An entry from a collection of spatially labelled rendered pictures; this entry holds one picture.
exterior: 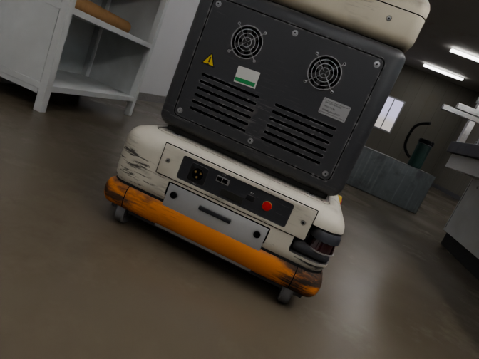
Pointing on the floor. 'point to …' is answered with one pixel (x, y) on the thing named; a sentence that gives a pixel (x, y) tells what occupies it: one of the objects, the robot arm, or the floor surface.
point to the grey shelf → (78, 48)
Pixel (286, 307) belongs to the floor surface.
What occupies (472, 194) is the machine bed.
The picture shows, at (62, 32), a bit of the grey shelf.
